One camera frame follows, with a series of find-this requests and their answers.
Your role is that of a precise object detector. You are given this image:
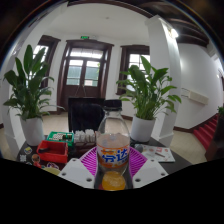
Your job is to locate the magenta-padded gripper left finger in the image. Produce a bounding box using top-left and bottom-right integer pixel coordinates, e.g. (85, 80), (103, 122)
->
(58, 146), (103, 190)

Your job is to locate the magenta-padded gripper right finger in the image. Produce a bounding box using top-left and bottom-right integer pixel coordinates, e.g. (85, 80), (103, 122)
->
(125, 146), (169, 190)

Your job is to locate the clear orange-label drink bottle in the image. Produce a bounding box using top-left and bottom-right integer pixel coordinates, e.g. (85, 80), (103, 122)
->
(95, 99), (132, 192)

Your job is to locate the white printed leaflet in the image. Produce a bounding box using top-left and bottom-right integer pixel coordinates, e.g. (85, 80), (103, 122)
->
(141, 144), (176, 163)

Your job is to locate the grey round ball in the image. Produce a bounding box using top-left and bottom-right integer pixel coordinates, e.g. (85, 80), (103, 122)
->
(134, 143), (144, 154)

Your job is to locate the red plastic box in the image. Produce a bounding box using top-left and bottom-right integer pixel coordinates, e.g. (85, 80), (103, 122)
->
(36, 139), (69, 164)

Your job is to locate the box of white sachets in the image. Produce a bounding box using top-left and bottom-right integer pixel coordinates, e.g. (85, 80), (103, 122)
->
(73, 129), (98, 144)

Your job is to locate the green flat box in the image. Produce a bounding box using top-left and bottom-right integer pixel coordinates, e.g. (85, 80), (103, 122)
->
(46, 130), (75, 147)

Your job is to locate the black chair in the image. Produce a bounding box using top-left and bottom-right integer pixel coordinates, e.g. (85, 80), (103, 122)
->
(67, 96), (106, 134)

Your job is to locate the red carpeted staircase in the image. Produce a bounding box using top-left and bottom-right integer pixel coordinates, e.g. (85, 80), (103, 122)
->
(193, 113), (224, 162)

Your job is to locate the leafy plant in white pot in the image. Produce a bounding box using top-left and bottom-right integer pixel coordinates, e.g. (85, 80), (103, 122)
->
(115, 54), (183, 144)
(2, 44), (56, 147)

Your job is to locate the small green leafy plant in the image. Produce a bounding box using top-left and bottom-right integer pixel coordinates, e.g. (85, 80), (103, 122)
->
(216, 104), (224, 118)

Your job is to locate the dark brown double door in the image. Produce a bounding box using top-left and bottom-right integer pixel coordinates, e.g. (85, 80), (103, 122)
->
(56, 39), (114, 111)

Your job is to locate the dark brown framed window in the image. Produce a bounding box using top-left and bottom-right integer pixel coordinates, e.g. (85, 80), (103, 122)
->
(116, 44), (151, 96)
(31, 34), (62, 89)

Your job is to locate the glowing column lamp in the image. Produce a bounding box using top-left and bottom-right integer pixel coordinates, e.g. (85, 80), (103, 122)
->
(169, 28), (179, 39)

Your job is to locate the white wall radiator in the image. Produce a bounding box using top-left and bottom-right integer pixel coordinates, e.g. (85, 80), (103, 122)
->
(181, 87), (210, 106)

